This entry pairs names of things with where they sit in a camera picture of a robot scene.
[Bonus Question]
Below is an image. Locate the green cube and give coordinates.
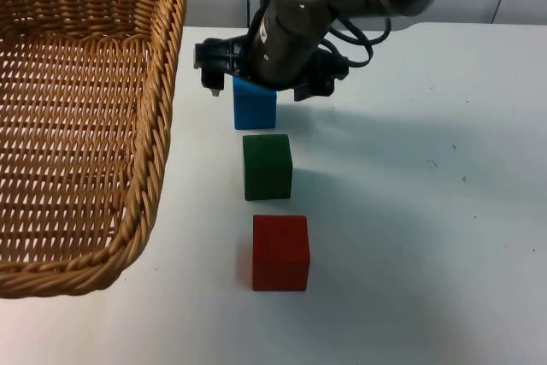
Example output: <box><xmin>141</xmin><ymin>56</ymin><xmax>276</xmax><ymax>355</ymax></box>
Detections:
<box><xmin>242</xmin><ymin>133</ymin><xmax>294</xmax><ymax>202</ymax></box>

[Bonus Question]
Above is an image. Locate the blue cube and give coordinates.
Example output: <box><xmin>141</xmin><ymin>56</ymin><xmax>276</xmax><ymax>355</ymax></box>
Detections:
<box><xmin>232</xmin><ymin>77</ymin><xmax>279</xmax><ymax>131</ymax></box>

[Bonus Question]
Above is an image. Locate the red cube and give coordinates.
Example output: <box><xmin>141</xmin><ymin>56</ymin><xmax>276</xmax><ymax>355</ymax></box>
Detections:
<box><xmin>251</xmin><ymin>214</ymin><xmax>311</xmax><ymax>292</ymax></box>

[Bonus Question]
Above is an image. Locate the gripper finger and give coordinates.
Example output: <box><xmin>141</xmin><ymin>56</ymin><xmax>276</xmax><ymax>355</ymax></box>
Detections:
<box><xmin>200</xmin><ymin>68</ymin><xmax>226</xmax><ymax>99</ymax></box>
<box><xmin>292</xmin><ymin>79</ymin><xmax>335</xmax><ymax>103</ymax></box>

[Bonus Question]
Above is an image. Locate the pale brown wicker basket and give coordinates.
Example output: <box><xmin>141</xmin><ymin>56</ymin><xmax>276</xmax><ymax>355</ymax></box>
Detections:
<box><xmin>0</xmin><ymin>0</ymin><xmax>189</xmax><ymax>300</ymax></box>

